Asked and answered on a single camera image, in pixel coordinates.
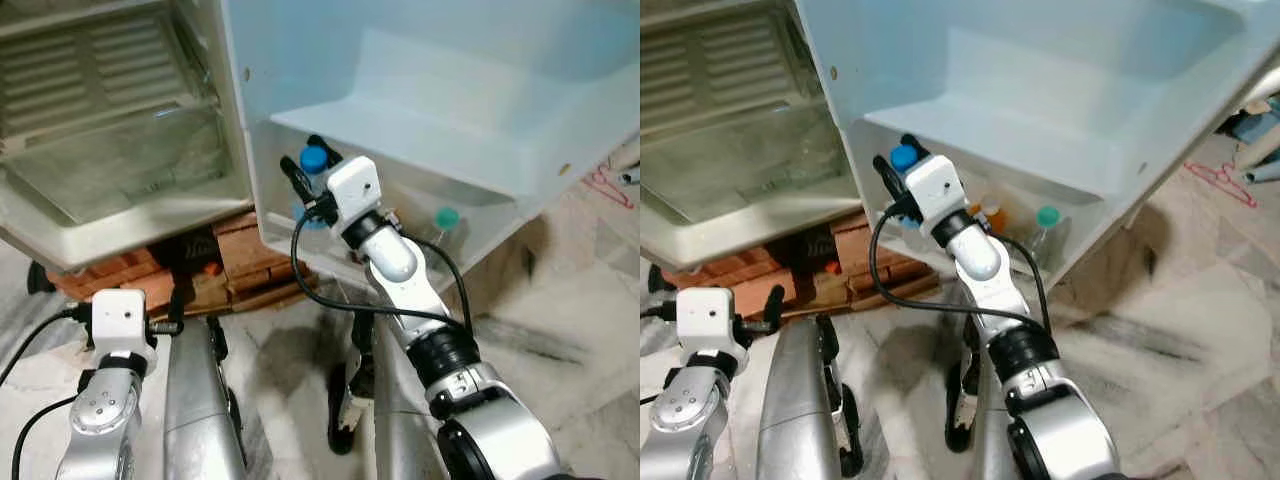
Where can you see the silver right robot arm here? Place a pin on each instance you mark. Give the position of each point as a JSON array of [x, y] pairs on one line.
[[440, 340], [1020, 345]]

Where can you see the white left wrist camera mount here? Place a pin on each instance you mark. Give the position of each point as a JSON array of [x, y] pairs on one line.
[[707, 320], [120, 322]]

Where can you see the silver left robot leg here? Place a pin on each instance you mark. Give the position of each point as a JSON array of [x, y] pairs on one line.
[[200, 400], [800, 400]]

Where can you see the clear bottle with teal cap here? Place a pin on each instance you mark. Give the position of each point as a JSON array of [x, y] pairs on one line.
[[1046, 228], [446, 226]]

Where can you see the white fridge door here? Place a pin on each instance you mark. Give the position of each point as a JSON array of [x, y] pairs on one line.
[[1040, 90], [440, 90]]

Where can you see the silver right robot leg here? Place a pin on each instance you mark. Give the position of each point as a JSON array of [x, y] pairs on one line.
[[385, 400], [975, 380]]

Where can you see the red brick stack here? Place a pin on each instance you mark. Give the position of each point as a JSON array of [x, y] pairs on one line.
[[870, 260], [250, 265]]

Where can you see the light blue cylinder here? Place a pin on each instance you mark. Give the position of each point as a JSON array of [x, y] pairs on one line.
[[1252, 126]]

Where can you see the pink clothes hanger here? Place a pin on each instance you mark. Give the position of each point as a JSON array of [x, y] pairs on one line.
[[1222, 182], [600, 186]]

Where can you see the clear bottle with blue cap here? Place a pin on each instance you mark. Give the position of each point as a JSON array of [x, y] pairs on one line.
[[314, 160], [904, 158]]

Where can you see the silver robot leg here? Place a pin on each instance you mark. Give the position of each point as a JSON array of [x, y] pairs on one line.
[[975, 380], [200, 400], [800, 400], [385, 400]]

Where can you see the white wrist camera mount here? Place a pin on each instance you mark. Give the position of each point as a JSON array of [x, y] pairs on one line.
[[707, 320], [353, 190], [935, 187], [120, 322]]

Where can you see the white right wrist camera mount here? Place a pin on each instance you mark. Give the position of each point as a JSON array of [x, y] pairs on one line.
[[935, 187], [353, 190]]

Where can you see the white fridge body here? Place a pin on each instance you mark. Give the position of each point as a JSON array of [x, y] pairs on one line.
[[110, 130], [740, 130]]

